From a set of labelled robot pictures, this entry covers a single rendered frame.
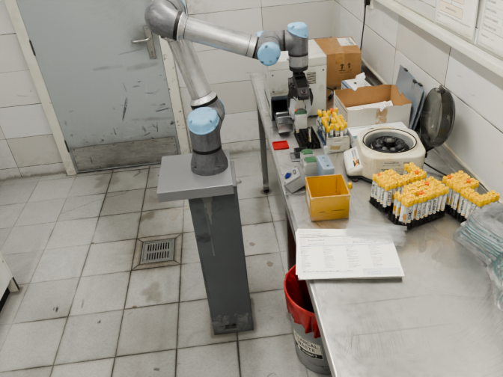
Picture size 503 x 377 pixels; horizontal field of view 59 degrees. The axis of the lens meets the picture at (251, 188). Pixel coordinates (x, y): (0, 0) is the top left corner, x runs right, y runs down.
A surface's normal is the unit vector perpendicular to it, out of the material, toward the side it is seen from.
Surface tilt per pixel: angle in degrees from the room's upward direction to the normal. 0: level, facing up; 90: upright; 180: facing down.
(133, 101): 90
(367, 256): 1
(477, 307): 0
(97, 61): 90
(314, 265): 0
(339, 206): 90
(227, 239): 90
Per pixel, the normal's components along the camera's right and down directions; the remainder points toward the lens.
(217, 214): 0.10, 0.55
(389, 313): -0.08, -0.83
